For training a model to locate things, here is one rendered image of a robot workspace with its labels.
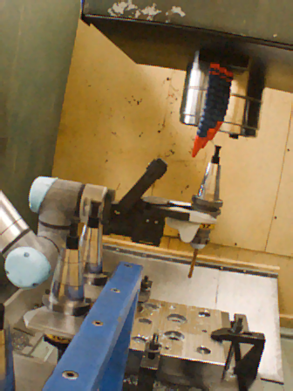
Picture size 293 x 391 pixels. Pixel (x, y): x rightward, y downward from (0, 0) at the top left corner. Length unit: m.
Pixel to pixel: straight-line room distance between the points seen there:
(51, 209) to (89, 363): 0.49
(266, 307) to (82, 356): 1.48
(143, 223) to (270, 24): 0.47
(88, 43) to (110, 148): 0.49
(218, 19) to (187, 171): 1.37
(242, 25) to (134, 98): 1.37
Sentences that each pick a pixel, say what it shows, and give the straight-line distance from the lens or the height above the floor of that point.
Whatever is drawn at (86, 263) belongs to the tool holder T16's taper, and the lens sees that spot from 0.62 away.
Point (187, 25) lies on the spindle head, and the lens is 0.54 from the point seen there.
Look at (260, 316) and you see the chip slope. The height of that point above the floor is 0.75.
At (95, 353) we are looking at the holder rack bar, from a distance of 0.43.
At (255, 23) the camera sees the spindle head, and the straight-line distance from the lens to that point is 0.54.
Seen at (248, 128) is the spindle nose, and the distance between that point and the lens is 0.79.
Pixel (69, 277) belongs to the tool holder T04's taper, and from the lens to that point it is 0.52.
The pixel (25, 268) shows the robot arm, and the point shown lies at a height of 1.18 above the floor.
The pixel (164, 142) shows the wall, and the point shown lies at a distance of 1.86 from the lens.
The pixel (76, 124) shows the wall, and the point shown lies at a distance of 1.92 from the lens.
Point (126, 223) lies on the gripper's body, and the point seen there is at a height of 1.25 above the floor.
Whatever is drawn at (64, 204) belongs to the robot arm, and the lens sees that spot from 0.85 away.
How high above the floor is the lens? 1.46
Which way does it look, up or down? 10 degrees down
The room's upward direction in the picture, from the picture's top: 10 degrees clockwise
